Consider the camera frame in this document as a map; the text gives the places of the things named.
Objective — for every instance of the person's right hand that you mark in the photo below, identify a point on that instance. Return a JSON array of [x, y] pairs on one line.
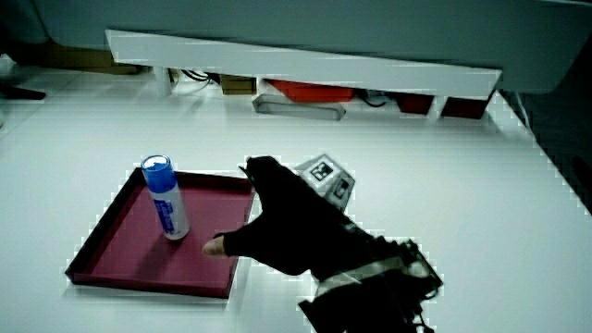
[[287, 226]]

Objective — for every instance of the black chair base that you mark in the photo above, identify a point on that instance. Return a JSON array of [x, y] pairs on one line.
[[20, 93]]

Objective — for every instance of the maroon square plate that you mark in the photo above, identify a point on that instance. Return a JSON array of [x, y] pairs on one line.
[[194, 250]]

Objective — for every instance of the grey flat case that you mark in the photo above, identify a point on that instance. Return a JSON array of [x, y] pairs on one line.
[[296, 108]]

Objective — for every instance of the person's right forearm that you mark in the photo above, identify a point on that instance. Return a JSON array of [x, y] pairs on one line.
[[370, 296]]

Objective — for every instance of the dark red box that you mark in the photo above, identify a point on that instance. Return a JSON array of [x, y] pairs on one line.
[[464, 108], [415, 104]]

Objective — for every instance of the white desk shelf riser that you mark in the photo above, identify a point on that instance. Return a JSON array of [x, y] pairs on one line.
[[296, 62]]

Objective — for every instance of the blue white glue stick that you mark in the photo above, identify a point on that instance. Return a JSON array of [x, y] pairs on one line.
[[167, 203]]

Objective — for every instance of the brown cardboard box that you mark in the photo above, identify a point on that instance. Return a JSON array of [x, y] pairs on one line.
[[78, 57]]

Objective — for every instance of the small brown box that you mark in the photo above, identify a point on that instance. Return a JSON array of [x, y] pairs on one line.
[[238, 85]]

